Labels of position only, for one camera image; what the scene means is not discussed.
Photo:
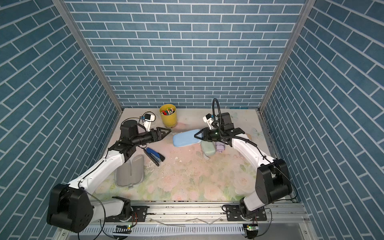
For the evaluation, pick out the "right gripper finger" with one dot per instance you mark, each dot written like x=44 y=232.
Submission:
x=199 y=139
x=201 y=133

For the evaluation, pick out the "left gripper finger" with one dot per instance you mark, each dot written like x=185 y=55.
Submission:
x=162 y=135
x=164 y=130

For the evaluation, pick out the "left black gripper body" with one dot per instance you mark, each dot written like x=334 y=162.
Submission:
x=143 y=138

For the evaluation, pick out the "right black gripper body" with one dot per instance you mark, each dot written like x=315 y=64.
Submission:
x=215 y=135

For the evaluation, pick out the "grey sleeve back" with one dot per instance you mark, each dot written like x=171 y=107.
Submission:
x=208 y=148

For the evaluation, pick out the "white sleeve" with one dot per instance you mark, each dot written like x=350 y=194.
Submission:
x=186 y=138

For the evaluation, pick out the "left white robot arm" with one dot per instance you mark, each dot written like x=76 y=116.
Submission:
x=73 y=206

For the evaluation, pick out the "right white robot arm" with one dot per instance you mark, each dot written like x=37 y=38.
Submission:
x=272 y=175

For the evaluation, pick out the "yellow pen cup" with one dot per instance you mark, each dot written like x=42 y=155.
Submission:
x=168 y=114

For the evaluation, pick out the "clear tape roll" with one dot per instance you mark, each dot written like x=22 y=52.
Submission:
x=150 y=118

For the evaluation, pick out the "blue stapler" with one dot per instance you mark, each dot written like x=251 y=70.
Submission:
x=154 y=156

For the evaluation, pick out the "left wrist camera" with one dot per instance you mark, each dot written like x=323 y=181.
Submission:
x=146 y=126

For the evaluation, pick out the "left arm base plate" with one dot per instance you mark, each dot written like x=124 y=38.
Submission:
x=135 y=215

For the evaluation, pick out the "aluminium front rail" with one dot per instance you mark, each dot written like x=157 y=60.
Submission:
x=177 y=213

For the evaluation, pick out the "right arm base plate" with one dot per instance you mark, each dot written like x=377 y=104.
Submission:
x=237 y=213

